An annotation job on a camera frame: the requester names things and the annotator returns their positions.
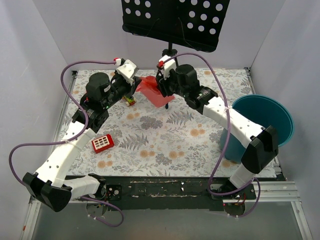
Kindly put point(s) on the red plastic trash bag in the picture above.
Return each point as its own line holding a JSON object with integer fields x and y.
{"x": 149, "y": 88}

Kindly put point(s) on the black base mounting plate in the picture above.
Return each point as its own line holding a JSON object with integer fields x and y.
{"x": 161, "y": 193}

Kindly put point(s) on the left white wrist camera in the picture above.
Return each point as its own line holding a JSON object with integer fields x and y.
{"x": 127, "y": 69}

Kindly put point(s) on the black perforated music stand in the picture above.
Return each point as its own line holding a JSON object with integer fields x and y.
{"x": 195, "y": 24}

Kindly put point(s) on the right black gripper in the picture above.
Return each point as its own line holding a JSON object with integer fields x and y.
{"x": 162, "y": 86}

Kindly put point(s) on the colourful toy brick car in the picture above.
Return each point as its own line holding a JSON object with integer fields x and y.
{"x": 129, "y": 101}

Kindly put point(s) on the teal plastic trash bin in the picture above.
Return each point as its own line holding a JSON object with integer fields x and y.
{"x": 264, "y": 111}

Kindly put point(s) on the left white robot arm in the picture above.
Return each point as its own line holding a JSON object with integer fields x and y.
{"x": 49, "y": 184}

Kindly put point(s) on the aluminium frame rail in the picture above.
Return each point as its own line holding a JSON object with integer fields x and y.
{"x": 266, "y": 191}

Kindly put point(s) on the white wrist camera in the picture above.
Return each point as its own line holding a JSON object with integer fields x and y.
{"x": 165, "y": 67}
{"x": 127, "y": 69}

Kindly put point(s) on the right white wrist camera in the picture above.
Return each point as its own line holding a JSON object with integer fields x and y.
{"x": 165, "y": 67}

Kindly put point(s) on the floral patterned table mat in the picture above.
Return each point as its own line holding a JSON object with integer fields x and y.
{"x": 173, "y": 141}

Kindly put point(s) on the red white grid box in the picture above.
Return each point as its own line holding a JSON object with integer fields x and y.
{"x": 102, "y": 143}

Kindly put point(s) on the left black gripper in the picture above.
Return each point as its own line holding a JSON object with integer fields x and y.
{"x": 133, "y": 85}

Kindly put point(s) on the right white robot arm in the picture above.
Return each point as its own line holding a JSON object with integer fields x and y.
{"x": 260, "y": 143}

